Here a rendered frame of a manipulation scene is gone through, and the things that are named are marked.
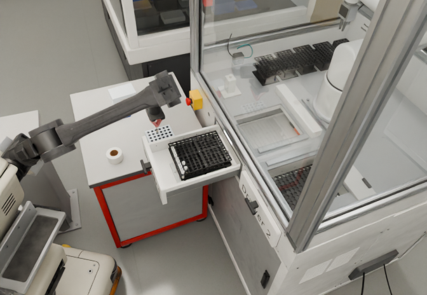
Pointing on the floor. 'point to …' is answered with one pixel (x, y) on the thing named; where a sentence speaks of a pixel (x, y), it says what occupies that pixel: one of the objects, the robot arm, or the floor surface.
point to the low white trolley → (135, 169)
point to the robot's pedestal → (20, 124)
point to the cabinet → (223, 186)
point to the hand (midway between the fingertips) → (156, 124)
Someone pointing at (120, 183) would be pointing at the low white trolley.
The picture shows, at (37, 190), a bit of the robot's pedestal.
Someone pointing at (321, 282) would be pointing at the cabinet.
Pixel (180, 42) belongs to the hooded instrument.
